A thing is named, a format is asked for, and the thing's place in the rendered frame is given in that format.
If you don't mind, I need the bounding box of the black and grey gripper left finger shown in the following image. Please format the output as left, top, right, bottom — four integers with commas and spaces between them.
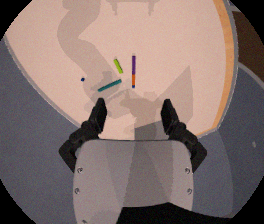
59, 98, 107, 173

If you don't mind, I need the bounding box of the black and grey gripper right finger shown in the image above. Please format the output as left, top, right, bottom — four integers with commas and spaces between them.
160, 99, 207, 173

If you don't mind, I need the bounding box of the lime green rod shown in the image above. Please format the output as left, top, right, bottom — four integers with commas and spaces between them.
113, 59, 123, 74

